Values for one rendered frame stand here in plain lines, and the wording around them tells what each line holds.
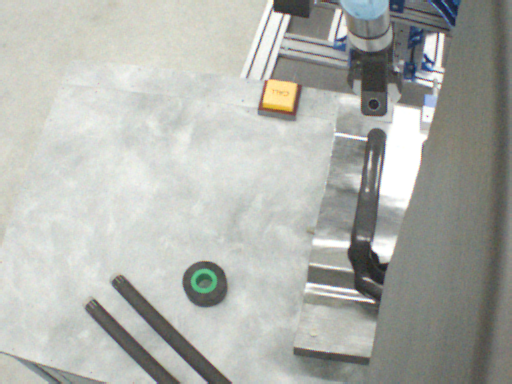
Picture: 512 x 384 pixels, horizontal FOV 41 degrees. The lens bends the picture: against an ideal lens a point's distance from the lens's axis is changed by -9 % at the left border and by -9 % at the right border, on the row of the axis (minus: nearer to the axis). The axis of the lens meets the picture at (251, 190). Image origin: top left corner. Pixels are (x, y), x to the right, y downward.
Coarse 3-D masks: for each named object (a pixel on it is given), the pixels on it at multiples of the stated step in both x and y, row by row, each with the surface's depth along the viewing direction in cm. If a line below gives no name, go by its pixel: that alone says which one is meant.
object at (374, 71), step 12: (360, 60) 120; (372, 60) 119; (384, 60) 119; (372, 72) 120; (384, 72) 119; (360, 84) 121; (372, 84) 120; (384, 84) 120; (372, 96) 120; (384, 96) 120; (360, 108) 121; (372, 108) 120; (384, 108) 120
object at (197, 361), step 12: (120, 276) 134; (120, 288) 132; (132, 288) 132; (132, 300) 130; (144, 300) 130; (144, 312) 128; (156, 312) 128; (156, 324) 126; (168, 324) 126; (168, 336) 124; (180, 336) 124; (180, 348) 122; (192, 348) 122; (192, 360) 120; (204, 360) 120; (204, 372) 119; (216, 372) 118
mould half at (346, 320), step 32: (352, 128) 139; (384, 128) 138; (416, 128) 138; (352, 160) 136; (384, 160) 136; (416, 160) 135; (352, 192) 133; (384, 192) 133; (320, 224) 126; (352, 224) 127; (384, 224) 127; (320, 256) 123; (384, 256) 122; (320, 288) 127; (352, 288) 126; (320, 320) 125; (352, 320) 125; (320, 352) 124; (352, 352) 122
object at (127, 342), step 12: (84, 300) 132; (96, 312) 130; (108, 324) 128; (120, 336) 127; (132, 336) 128; (132, 348) 125; (144, 360) 123; (156, 360) 124; (156, 372) 122; (168, 372) 122
